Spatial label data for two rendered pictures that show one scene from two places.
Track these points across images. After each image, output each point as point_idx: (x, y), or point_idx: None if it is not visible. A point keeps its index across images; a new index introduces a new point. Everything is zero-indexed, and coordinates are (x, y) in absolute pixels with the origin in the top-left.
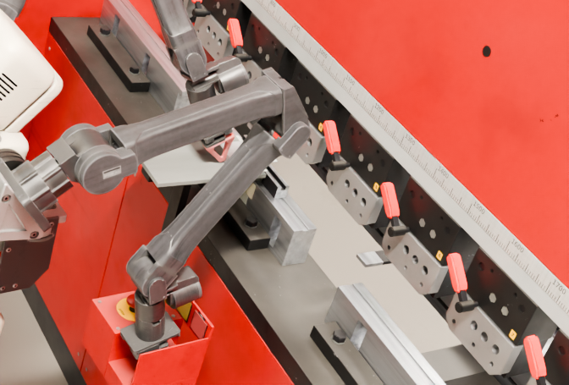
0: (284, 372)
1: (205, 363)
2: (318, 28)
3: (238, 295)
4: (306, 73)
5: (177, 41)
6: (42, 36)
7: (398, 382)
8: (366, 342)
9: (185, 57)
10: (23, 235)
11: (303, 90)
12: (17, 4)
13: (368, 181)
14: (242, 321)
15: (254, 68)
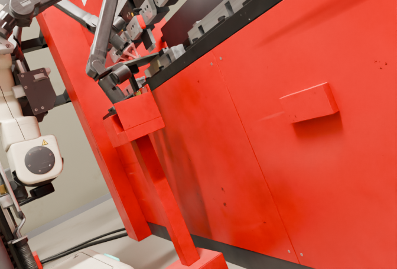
0: (182, 70)
1: (179, 130)
2: None
3: (160, 79)
4: None
5: (84, 19)
6: (104, 126)
7: (219, 16)
8: (204, 29)
9: (91, 22)
10: (1, 46)
11: None
12: (14, 34)
13: None
14: (168, 85)
15: (130, 23)
